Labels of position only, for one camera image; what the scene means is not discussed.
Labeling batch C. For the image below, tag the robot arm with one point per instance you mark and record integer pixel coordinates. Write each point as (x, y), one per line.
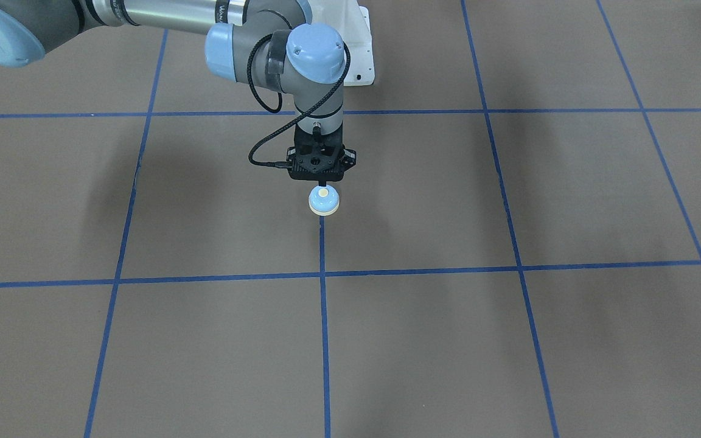
(273, 45)

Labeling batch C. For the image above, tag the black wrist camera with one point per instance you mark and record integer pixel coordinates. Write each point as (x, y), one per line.
(319, 158)

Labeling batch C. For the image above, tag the white pedestal base plate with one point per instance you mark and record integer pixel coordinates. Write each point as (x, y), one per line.
(356, 30)

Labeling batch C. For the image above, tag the brown paper table cover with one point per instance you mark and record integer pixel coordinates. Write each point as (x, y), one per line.
(516, 254)

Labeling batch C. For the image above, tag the blue and cream bell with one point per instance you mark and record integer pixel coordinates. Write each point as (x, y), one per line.
(324, 200)

